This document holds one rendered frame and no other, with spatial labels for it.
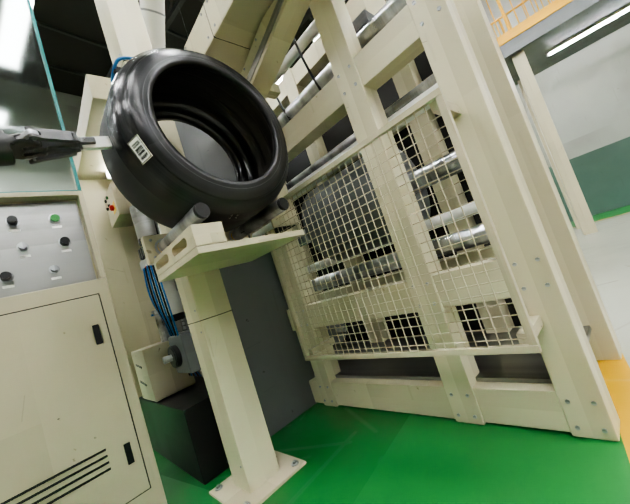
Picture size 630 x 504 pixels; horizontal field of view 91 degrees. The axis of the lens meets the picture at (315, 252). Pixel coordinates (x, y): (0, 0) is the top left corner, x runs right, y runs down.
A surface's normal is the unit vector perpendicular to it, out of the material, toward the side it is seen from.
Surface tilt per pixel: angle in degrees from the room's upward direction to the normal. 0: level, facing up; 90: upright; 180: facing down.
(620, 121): 90
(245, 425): 90
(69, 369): 90
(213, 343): 90
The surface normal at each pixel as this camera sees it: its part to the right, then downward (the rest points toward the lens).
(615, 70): -0.59, 0.13
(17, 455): 0.64, -0.27
